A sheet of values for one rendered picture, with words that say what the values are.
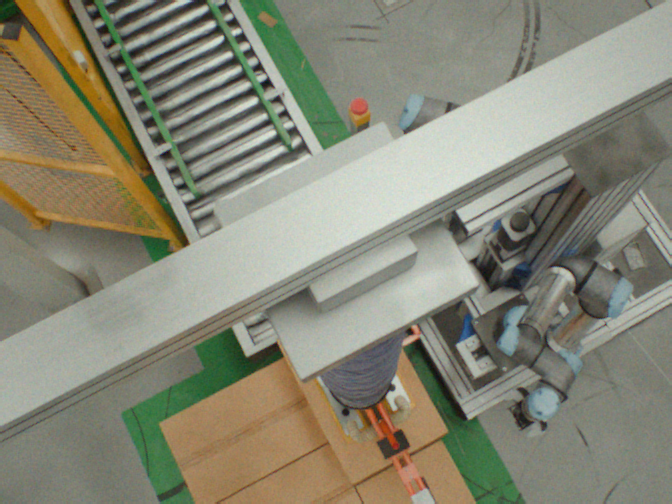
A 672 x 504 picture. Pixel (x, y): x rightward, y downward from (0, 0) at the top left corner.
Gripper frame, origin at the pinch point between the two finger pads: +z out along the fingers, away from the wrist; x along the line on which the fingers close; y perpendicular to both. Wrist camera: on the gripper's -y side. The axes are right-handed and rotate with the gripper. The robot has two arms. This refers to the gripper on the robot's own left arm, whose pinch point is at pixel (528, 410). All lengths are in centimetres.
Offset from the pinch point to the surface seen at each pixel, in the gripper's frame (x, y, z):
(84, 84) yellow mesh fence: -197, 76, 55
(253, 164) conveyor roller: -149, 29, 97
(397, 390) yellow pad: -28, 27, 55
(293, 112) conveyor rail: -160, 3, 93
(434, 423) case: -12, 21, 58
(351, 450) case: -18, 52, 58
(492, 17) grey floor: -181, -123, 152
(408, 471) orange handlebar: -2, 38, 43
